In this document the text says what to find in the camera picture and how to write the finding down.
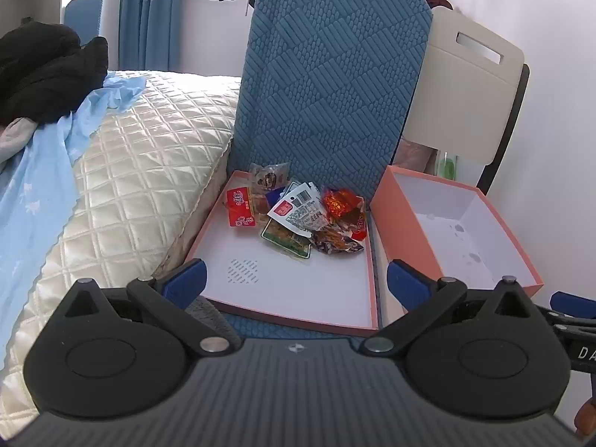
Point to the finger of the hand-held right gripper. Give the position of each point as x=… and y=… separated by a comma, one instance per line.
x=575, y=302

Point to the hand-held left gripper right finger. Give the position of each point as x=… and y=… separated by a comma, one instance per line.
x=407, y=284

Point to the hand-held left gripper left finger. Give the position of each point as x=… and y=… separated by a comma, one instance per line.
x=186, y=281

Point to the orange cardboard box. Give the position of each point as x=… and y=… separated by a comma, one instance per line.
x=465, y=242

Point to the red white snack packet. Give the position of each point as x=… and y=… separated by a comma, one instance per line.
x=357, y=226

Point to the brown patterned snack packet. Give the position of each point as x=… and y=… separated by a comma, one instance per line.
x=335, y=241

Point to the red orange foil snack packet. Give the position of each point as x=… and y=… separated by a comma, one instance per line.
x=342, y=202

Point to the tan orange snack packet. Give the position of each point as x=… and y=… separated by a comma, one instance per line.
x=259, y=204

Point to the green snack packet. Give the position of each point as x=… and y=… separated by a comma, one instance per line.
x=286, y=242

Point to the orange cardboard box lid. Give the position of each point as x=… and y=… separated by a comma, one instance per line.
x=298, y=288

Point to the blue white snack packet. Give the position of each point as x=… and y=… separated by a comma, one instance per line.
x=276, y=194

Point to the white packet with red label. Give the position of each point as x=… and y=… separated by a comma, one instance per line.
x=298, y=209

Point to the person's right hand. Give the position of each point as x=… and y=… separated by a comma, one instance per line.
x=587, y=421

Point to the green white item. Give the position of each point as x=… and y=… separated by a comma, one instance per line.
x=447, y=167

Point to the clear brown candy packet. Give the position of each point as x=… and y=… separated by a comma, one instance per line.
x=269, y=178

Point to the light blue bed sheet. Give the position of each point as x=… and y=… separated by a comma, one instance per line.
x=51, y=158

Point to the cream folding chair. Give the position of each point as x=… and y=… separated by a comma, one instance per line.
x=465, y=88

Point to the grey cloth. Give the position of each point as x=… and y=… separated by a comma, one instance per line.
x=16, y=142

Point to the blue textured chair cushion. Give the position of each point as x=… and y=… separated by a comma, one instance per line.
x=326, y=79

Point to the hanging clothes rack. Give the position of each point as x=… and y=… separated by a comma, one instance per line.
x=149, y=32

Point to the black clothes pile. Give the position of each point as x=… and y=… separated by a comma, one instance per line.
x=46, y=70

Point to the blue padded chair back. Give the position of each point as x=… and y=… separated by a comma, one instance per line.
x=84, y=16

